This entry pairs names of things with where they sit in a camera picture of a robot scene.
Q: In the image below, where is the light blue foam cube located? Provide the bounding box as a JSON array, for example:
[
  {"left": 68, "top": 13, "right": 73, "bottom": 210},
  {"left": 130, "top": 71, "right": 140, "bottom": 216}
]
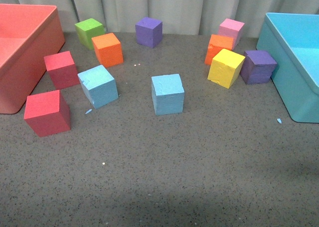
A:
[
  {"left": 151, "top": 74, "right": 185, "bottom": 115},
  {"left": 78, "top": 65, "right": 119, "bottom": 109}
]

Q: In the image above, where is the purple foam cube rear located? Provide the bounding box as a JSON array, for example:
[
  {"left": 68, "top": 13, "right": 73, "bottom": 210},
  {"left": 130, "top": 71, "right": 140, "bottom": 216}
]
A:
[{"left": 135, "top": 17, "right": 162, "bottom": 48}]

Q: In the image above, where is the purple foam cube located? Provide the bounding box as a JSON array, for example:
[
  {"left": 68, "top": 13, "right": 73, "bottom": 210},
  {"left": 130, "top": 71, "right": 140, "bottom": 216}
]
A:
[
  {"left": 240, "top": 50, "right": 277, "bottom": 84},
  {"left": 135, "top": 17, "right": 162, "bottom": 48}
]

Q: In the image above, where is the yellow foam cube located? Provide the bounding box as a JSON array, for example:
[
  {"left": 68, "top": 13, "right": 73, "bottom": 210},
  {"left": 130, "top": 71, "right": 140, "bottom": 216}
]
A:
[{"left": 207, "top": 49, "right": 245, "bottom": 89}]

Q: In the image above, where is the orange foam cube left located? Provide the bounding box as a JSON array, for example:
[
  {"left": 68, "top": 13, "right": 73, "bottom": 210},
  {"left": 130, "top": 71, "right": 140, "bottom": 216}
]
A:
[{"left": 92, "top": 33, "right": 124, "bottom": 68}]

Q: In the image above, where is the orange foam cube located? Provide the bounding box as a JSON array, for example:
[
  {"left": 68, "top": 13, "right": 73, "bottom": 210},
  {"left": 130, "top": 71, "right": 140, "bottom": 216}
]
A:
[
  {"left": 92, "top": 33, "right": 124, "bottom": 68},
  {"left": 204, "top": 34, "right": 234, "bottom": 65}
]

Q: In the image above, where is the orange foam cube right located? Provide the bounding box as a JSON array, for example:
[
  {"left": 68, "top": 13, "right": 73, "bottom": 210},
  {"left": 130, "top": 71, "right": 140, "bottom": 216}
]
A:
[{"left": 204, "top": 34, "right": 234, "bottom": 65}]

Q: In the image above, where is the grey pleated curtain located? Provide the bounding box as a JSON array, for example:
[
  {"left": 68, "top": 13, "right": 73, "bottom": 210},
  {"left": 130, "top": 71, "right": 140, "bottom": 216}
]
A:
[{"left": 0, "top": 0, "right": 319, "bottom": 37}]

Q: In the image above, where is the pink foam cube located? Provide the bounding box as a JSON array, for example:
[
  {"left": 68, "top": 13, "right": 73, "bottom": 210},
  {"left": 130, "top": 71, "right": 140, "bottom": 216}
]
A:
[{"left": 218, "top": 18, "right": 245, "bottom": 49}]

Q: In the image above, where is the green foam cube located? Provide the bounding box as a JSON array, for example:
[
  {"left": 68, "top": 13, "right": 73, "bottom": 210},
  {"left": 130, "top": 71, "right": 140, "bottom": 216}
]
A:
[{"left": 75, "top": 18, "right": 105, "bottom": 50}]

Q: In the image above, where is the dark red foam cube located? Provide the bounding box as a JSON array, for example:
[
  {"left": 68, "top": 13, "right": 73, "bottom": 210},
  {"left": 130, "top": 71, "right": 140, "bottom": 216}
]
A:
[{"left": 44, "top": 51, "right": 79, "bottom": 89}]

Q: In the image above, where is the purple foam cube right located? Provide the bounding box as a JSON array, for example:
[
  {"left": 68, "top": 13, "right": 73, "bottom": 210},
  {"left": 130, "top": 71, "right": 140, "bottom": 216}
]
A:
[{"left": 240, "top": 50, "right": 277, "bottom": 84}]

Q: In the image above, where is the bright red foam cube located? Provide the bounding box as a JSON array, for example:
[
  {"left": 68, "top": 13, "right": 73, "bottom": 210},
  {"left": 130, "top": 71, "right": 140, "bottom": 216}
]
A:
[{"left": 24, "top": 90, "right": 71, "bottom": 137}]

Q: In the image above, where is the coral pink plastic bin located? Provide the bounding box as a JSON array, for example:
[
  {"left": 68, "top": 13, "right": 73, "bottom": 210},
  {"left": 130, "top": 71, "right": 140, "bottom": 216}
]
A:
[{"left": 0, "top": 3, "right": 65, "bottom": 114}]

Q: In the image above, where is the cyan plastic bin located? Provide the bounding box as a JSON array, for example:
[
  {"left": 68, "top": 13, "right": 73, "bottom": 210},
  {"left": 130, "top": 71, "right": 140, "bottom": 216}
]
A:
[{"left": 256, "top": 12, "right": 319, "bottom": 123}]

